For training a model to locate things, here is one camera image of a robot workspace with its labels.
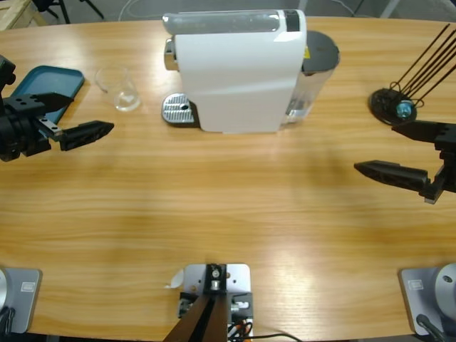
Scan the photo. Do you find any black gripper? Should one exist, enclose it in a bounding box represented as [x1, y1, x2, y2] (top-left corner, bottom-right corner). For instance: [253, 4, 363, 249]
[354, 120, 456, 206]
[0, 91, 115, 163]

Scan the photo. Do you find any blue coffee capsule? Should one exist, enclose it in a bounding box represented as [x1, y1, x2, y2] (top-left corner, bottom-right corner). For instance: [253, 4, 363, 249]
[396, 100, 414, 120]

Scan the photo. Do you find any clear glass cup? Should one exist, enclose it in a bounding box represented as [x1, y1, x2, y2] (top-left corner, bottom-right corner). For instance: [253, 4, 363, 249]
[94, 66, 143, 113]

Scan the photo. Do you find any white capsule coffee machine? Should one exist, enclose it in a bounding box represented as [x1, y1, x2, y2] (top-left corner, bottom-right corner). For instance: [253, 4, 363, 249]
[162, 9, 308, 135]

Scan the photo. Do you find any teal plastic tray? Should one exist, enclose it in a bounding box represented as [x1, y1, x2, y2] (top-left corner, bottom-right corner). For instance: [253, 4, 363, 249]
[9, 66, 86, 125]

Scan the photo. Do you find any black capsule holder with rods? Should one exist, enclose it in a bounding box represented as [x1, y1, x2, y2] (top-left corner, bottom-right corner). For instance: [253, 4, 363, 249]
[368, 23, 456, 128]

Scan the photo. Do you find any metal drip tray grate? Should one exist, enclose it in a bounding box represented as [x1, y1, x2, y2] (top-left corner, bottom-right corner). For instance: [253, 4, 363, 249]
[162, 93, 199, 126]

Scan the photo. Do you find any clear water tank grey lid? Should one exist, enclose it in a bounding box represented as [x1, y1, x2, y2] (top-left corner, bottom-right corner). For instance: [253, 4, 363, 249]
[281, 30, 341, 125]

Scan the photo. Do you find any white peeling sticker tab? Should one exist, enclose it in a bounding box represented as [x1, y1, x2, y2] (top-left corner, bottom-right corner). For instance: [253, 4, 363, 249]
[163, 269, 185, 289]

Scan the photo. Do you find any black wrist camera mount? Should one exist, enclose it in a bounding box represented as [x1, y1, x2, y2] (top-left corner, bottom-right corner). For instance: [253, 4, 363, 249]
[0, 55, 17, 93]

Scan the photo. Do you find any white floor cable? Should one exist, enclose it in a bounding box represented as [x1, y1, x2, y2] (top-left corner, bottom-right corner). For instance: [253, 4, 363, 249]
[118, 0, 168, 19]

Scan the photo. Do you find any arm grey base plate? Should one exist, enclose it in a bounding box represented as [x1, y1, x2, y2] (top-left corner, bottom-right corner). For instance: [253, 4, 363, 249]
[398, 262, 456, 336]
[0, 266, 43, 334]

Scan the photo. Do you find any black base cable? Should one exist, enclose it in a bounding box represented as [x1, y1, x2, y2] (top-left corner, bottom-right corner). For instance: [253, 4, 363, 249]
[0, 306, 16, 336]
[415, 313, 446, 342]

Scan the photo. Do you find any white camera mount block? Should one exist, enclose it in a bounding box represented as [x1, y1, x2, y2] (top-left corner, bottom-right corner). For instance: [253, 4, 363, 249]
[172, 262, 256, 342]

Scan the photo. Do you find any black mount block cable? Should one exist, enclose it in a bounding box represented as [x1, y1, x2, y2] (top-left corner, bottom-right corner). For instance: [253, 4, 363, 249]
[249, 331, 302, 342]

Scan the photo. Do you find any dark camera post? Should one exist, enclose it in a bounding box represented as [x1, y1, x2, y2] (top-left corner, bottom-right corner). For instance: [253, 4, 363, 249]
[162, 262, 229, 342]

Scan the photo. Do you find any orange black wire bundle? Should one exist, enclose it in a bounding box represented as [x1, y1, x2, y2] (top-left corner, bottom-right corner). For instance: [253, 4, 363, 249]
[227, 318, 254, 342]

